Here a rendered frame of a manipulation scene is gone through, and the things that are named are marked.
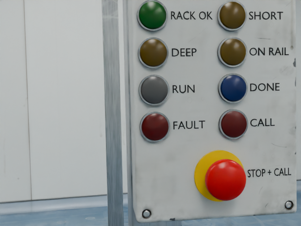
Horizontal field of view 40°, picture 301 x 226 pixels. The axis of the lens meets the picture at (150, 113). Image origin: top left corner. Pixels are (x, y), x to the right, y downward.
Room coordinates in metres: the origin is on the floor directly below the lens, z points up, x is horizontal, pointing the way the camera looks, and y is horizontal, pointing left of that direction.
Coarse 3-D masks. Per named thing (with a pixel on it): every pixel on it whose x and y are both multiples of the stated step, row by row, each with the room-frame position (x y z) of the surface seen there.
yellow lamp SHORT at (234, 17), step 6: (228, 6) 0.41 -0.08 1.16; (234, 6) 0.41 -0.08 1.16; (240, 6) 0.41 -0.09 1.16; (222, 12) 0.41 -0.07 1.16; (228, 12) 0.41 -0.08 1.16; (234, 12) 0.41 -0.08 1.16; (240, 12) 0.41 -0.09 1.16; (222, 18) 0.41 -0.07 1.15; (228, 18) 0.41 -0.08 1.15; (234, 18) 0.41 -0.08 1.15; (240, 18) 0.41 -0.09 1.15; (228, 24) 0.41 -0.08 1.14; (234, 24) 0.41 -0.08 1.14; (240, 24) 0.41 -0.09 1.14
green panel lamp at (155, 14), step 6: (144, 6) 0.40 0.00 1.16; (150, 6) 0.40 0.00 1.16; (156, 6) 0.40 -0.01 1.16; (162, 6) 0.40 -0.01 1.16; (144, 12) 0.39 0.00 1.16; (150, 12) 0.40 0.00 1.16; (156, 12) 0.40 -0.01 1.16; (162, 12) 0.40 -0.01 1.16; (144, 18) 0.40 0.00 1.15; (150, 18) 0.40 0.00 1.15; (156, 18) 0.40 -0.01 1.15; (162, 18) 0.40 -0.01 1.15; (144, 24) 0.40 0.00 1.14; (150, 24) 0.40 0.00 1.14; (156, 24) 0.40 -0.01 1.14; (162, 24) 0.40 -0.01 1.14
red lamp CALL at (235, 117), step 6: (228, 114) 0.41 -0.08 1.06; (234, 114) 0.41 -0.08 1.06; (240, 114) 0.41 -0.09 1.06; (222, 120) 0.41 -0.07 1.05; (228, 120) 0.41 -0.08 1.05; (234, 120) 0.41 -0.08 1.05; (240, 120) 0.41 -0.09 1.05; (222, 126) 0.41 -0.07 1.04; (228, 126) 0.41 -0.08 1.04; (234, 126) 0.41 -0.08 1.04; (240, 126) 0.41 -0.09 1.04; (228, 132) 0.41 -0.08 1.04; (234, 132) 0.41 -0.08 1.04; (240, 132) 0.41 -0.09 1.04
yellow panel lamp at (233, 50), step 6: (228, 42) 0.41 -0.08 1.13; (234, 42) 0.41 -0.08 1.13; (240, 42) 0.41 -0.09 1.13; (222, 48) 0.41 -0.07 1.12; (228, 48) 0.41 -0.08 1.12; (234, 48) 0.41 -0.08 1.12; (240, 48) 0.41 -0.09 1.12; (222, 54) 0.41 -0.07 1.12; (228, 54) 0.41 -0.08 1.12; (234, 54) 0.41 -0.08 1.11; (240, 54) 0.41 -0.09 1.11; (228, 60) 0.41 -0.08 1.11; (234, 60) 0.41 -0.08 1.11; (240, 60) 0.41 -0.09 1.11
